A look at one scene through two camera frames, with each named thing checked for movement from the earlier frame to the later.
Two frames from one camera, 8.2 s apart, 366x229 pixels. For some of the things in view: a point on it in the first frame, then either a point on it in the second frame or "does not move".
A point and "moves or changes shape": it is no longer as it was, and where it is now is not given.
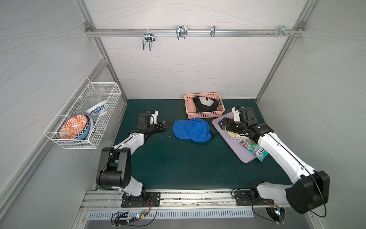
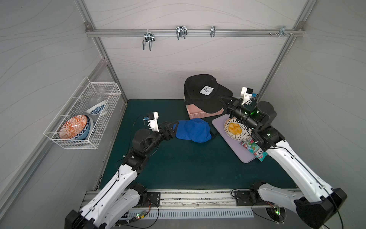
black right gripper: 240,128 to 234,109
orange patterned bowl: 73,127 does not move
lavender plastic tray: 234,145 does not move
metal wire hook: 181,31 does not move
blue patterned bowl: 96,109 does not move
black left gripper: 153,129 to 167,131
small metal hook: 213,31 does not move
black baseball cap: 204,104 moves or changes shape
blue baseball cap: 195,129 does not move
